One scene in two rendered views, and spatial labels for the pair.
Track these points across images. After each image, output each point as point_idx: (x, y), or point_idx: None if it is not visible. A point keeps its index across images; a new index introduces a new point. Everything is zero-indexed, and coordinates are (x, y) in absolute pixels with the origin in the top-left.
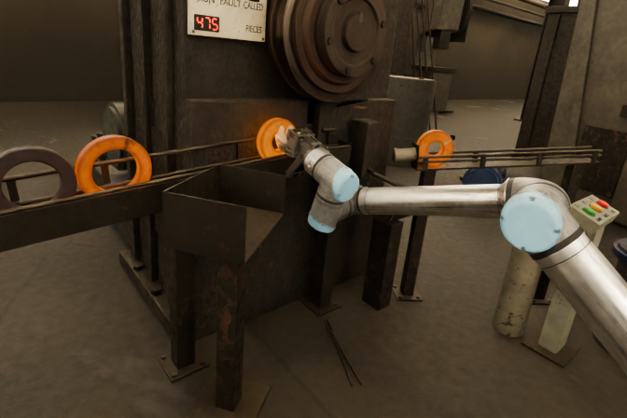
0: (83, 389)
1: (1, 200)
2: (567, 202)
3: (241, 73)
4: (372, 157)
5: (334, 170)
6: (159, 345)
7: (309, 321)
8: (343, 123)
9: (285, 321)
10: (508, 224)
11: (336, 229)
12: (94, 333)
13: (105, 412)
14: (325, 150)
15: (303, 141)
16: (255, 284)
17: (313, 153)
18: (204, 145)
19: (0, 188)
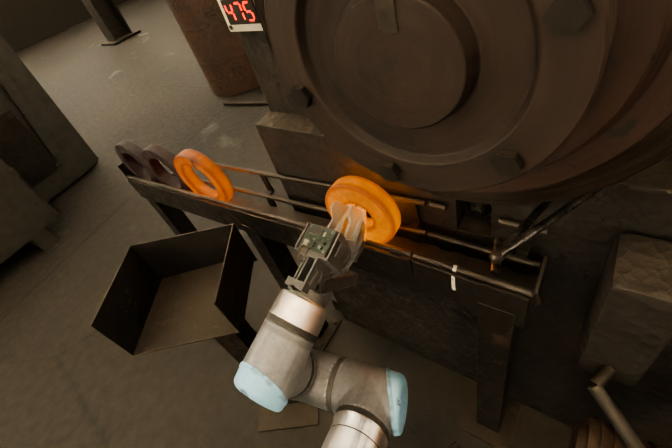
0: (273, 289)
1: (157, 176)
2: None
3: None
4: (630, 356)
5: (247, 354)
6: (328, 298)
7: (442, 418)
8: (589, 228)
9: (424, 388)
10: None
11: (497, 380)
12: None
13: (259, 316)
14: (289, 306)
15: (300, 260)
16: (400, 326)
17: (278, 295)
18: (284, 175)
19: (153, 169)
